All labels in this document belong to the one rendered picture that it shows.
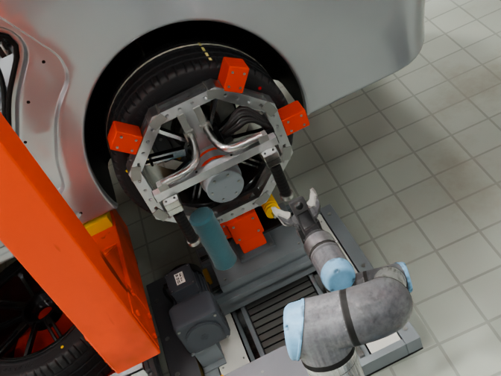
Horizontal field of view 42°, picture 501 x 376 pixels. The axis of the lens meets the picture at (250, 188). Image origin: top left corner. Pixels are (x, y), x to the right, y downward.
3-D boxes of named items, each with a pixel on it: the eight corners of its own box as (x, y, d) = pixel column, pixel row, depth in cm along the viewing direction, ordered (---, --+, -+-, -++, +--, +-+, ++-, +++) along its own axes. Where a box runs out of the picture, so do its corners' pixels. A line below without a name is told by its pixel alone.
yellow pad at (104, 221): (108, 204, 257) (102, 195, 254) (113, 226, 247) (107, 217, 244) (75, 219, 257) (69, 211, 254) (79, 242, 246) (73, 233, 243)
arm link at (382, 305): (403, 276, 125) (404, 254, 191) (340, 292, 128) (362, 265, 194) (420, 336, 124) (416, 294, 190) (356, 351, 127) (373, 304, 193)
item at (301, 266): (299, 214, 306) (293, 199, 299) (329, 265, 278) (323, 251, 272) (201, 262, 304) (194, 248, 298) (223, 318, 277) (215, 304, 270)
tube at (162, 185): (197, 136, 218) (184, 111, 211) (212, 168, 203) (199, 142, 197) (148, 159, 218) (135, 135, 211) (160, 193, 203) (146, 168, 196)
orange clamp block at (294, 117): (279, 125, 235) (302, 114, 235) (287, 136, 229) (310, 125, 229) (273, 110, 230) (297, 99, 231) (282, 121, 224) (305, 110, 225)
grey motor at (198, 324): (218, 286, 290) (188, 234, 267) (247, 359, 258) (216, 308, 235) (181, 304, 290) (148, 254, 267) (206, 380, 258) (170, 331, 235)
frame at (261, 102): (299, 174, 249) (254, 55, 214) (306, 183, 244) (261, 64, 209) (169, 237, 248) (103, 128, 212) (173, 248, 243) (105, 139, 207)
